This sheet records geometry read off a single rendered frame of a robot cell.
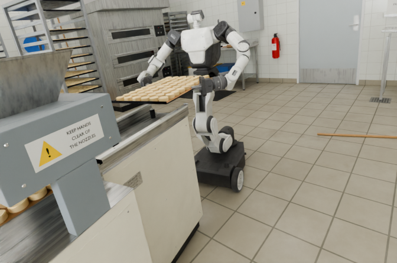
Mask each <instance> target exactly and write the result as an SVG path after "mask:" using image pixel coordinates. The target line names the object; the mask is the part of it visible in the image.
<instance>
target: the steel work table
mask: <svg viewBox="0 0 397 263"><path fill-rule="evenodd" d="M247 41H248V42H249V43H250V46H249V48H250V47H254V46H255V66H256V73H244V69H243V71H242V73H241V75H240V76H239V77H238V79H237V80H242V87H243V90H245V79H247V78H249V77H251V76H253V75H256V83H259V77H258V55H257V46H258V45H259V41H258V38H256V39H249V40H247ZM231 50H235V49H234V48H233V47H231V48H221V51H231ZM185 53H186V52H185V51H179V52H175V54H177V59H178V66H179V71H180V77H181V76H183V75H182V71H181V64H180V56H179V54H185Z"/></svg>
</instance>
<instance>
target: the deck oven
mask: <svg viewBox="0 0 397 263"><path fill-rule="evenodd" d="M168 7H170V3H169V0H95V1H92V2H89V3H87V4H85V8H86V12H87V17H88V20H89V24H90V28H91V31H92V35H93V39H94V42H95V46H96V51H97V55H98V58H99V62H100V66H101V69H102V73H103V78H104V81H105V85H106V89H107V92H108V93H109V94H110V98H111V100H116V98H117V97H119V96H123V95H124V94H127V93H129V92H131V91H135V90H136V89H141V85H140V82H139V81H137V78H138V77H139V75H140V74H141V73H142V72H143V71H147V69H148V67H149V63H148V61H149V60H150V58H151V57H152V56H154V54H155V53H157V52H158V51H159V50H160V48H161V47H162V46H163V44H164V43H165V42H166V40H167V36H166V32H165V25H164V19H163V14H162V9H164V8H168ZM70 18H71V19H73V20H76V19H79V18H84V17H83V13H82V12H77V13H74V14H70ZM166 77H173V71H172V67H171V60H170V55H169V56H168V57H167V58H166V63H165V66H164V68H163V69H162V70H161V71H159V72H155V74H154V75H153V79H152V82H153V83H154V82H157V81H159V80H161V79H165V78H166ZM141 105H144V104H138V103H112V106H113V110H114V111H118V112H125V111H128V110H130V109H133V108H136V107H138V106H141Z"/></svg>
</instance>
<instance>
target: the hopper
mask: <svg viewBox="0 0 397 263"><path fill-rule="evenodd" d="M72 52H73V48H71V49H67V50H58V51H50V52H45V53H37V54H29V55H24V56H16V57H7V58H2V59H0V119H2V118H6V117H9V116H12V115H15V114H18V113H21V112H25V111H28V110H30V109H34V108H37V107H39V106H43V105H46V104H49V103H52V102H55V101H58V97H59V94H60V91H61V87H62V85H63V81H64V78H65V75H66V71H67V68H68V65H69V61H70V58H71V54H72Z"/></svg>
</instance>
